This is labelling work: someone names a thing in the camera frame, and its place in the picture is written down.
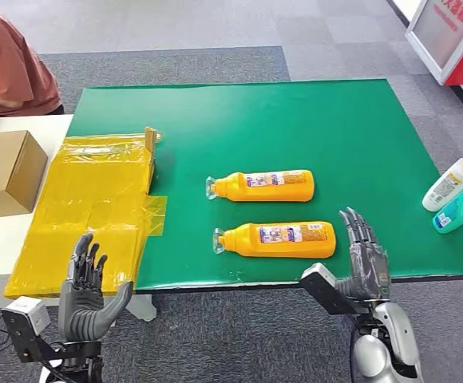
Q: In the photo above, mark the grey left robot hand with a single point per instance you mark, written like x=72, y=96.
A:
x=79, y=312

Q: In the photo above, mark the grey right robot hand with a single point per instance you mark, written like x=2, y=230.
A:
x=369, y=275

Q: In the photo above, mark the orange bottle with clear cap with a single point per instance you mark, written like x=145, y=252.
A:
x=279, y=240
x=263, y=186

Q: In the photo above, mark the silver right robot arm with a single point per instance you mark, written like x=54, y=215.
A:
x=395, y=328

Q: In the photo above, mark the teal translucent bottle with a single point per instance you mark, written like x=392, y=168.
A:
x=459, y=209

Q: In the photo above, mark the white bottle with yellow cap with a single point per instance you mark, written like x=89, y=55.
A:
x=448, y=186

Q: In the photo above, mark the white table leg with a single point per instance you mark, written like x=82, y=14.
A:
x=143, y=307

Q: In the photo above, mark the yellow plastic sheet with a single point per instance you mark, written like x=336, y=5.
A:
x=88, y=211

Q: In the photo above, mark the white table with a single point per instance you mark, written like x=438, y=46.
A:
x=0, y=243

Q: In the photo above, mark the green table mat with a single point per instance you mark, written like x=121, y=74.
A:
x=295, y=132

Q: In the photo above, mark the brown cardboard box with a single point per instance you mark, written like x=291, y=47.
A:
x=4, y=169

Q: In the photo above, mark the small cardboard piece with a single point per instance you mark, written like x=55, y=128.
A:
x=150, y=141

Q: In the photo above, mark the red and white cabinet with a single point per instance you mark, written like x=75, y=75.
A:
x=451, y=31

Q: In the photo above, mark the person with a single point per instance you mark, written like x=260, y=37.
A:
x=8, y=58

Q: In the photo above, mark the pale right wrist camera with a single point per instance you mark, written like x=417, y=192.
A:
x=323, y=285

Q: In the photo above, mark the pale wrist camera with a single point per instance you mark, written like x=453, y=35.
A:
x=323, y=285
x=29, y=314

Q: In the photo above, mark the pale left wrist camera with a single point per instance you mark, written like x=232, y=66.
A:
x=29, y=314

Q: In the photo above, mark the black left camera bracket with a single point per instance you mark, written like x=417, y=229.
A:
x=23, y=346

